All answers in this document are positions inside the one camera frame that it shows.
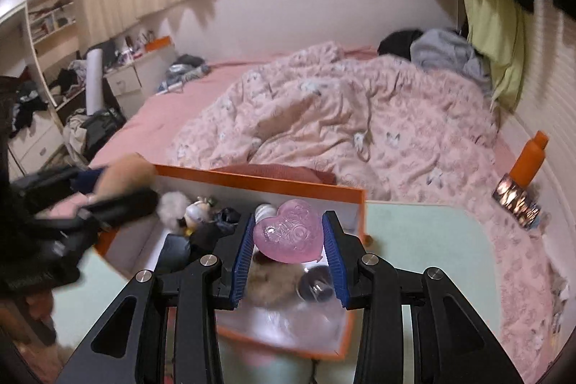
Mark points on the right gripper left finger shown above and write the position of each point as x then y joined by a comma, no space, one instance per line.
235,252

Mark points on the grey clothing pile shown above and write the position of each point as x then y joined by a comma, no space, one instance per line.
446,49

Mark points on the pink floral duvet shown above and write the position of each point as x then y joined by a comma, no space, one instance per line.
400,133

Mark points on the small orange box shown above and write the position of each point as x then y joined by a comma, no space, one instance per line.
158,44

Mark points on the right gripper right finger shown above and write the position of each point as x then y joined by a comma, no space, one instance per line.
343,252

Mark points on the lint roller refill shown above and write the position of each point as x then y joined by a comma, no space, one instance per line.
264,211

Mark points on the small black box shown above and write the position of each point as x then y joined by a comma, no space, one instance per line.
176,254

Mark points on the cartoon figure keychain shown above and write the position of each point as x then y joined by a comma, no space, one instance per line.
198,213

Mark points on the white fluffy pompom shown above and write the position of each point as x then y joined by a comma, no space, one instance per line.
171,211

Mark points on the brown fur pompom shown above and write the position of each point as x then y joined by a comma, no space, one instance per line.
271,283

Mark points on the white drawer cabinet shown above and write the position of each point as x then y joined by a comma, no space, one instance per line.
132,83

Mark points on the beige plush toy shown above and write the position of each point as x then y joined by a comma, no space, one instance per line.
124,176

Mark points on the orange water bottle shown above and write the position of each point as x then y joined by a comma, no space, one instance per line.
530,160

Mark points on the smartphone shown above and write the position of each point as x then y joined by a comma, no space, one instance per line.
517,202

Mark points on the person's left hand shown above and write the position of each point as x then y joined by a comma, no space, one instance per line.
25,320

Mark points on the folded clothes on bed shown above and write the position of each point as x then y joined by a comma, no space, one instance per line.
184,69

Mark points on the orange cardboard box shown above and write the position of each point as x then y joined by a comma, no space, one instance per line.
308,329

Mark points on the metal round object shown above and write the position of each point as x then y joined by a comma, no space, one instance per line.
316,285

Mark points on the black clothing on bed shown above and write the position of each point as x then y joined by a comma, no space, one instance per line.
399,43

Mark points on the pink heart-shaped object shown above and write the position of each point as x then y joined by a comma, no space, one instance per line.
294,236

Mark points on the white shelf unit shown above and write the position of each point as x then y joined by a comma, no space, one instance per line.
39,43

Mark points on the white paper roll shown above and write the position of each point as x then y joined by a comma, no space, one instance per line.
94,82

